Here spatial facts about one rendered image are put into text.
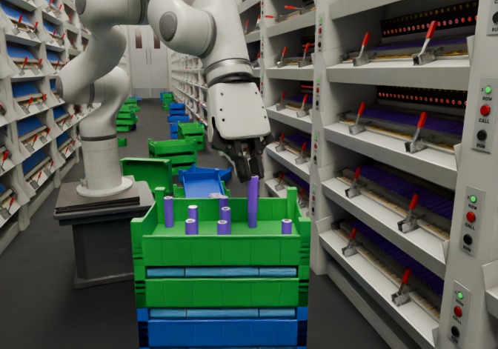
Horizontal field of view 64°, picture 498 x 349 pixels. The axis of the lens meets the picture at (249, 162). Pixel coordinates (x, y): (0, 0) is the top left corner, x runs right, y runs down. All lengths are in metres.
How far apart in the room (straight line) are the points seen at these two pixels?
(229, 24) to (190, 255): 0.40
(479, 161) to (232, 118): 0.43
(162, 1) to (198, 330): 0.57
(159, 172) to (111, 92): 1.14
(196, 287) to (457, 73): 0.61
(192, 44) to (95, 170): 0.85
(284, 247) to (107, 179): 0.89
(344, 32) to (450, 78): 0.57
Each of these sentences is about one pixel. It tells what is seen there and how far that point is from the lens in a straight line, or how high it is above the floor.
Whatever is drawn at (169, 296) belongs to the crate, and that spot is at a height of 0.34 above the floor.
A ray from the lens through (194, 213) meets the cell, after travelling 0.76.
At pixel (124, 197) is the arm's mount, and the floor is 0.31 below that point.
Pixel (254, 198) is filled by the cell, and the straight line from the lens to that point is 0.67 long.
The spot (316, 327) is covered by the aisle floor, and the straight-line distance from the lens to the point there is 1.25.
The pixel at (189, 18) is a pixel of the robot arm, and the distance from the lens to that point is 0.67.
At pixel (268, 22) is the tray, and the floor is 0.94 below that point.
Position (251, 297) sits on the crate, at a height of 0.34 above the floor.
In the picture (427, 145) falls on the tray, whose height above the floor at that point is 0.56.
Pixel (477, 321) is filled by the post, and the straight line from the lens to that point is 0.86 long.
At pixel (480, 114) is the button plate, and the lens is 0.78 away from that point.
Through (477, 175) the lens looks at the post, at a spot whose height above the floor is 0.54.
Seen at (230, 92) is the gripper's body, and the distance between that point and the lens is 0.68.
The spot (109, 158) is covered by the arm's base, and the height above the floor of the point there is 0.43.
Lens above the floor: 0.72
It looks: 13 degrees down
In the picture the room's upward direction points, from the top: straight up
